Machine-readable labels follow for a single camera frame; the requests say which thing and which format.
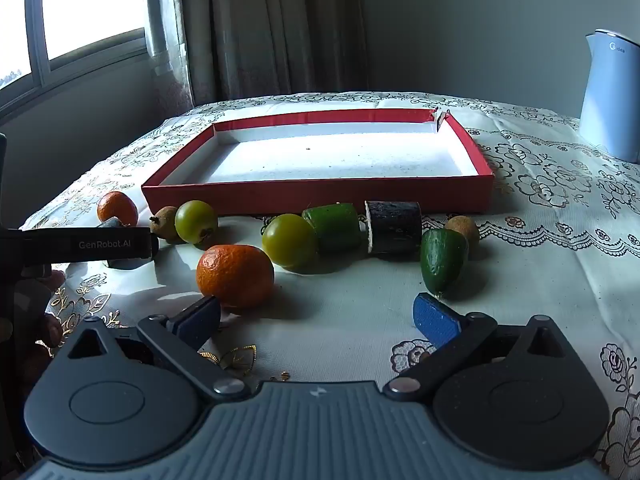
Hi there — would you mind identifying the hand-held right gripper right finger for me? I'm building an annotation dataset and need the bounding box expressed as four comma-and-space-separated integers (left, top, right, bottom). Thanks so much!
384, 292, 576, 402

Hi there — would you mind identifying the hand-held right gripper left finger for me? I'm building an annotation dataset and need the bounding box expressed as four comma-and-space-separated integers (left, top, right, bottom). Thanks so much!
52, 296, 252, 402

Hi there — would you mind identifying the orange tangerine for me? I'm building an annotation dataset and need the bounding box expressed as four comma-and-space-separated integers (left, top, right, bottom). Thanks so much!
97, 191, 139, 228
196, 244, 276, 309

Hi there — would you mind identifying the brown round fruit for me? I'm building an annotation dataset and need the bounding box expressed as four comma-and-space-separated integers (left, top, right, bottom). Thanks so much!
150, 206, 183, 243

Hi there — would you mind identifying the tapered cucumber end piece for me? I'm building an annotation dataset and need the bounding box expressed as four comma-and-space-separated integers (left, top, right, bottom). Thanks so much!
420, 228, 470, 296

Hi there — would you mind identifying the green tomato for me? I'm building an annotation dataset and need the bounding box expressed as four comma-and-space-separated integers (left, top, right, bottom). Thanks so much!
175, 200, 219, 245
262, 213, 319, 269

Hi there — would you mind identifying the small tan longan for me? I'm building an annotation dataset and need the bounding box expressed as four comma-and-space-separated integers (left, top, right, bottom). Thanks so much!
445, 215, 480, 247

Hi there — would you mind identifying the cut eggplant piece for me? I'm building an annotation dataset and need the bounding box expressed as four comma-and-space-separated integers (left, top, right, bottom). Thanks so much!
364, 200, 423, 254

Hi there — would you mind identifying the cylindrical cucumber piece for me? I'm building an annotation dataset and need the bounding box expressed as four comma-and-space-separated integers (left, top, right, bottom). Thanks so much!
301, 203, 367, 254

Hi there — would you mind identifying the red cardboard box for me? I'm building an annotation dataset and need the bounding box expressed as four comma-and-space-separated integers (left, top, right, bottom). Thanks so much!
141, 108, 496, 217

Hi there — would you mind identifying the person's left hand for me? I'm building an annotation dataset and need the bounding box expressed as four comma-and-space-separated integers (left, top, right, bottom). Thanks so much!
22, 269, 67, 346

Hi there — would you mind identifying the floral white tablecloth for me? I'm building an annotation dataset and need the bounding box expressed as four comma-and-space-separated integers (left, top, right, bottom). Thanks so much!
20, 91, 640, 480

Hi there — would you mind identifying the sheer white curtain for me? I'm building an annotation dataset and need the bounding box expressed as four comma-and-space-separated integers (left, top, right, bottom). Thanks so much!
144, 0, 197, 111

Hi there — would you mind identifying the patterned brown curtain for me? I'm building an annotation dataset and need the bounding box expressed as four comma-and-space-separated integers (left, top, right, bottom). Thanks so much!
177, 0, 371, 106

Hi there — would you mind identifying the light blue electric kettle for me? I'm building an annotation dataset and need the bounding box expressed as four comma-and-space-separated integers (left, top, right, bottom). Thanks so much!
579, 29, 640, 163

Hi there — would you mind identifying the window with grey frame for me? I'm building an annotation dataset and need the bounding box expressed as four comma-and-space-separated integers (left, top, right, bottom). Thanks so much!
0, 0, 151, 113

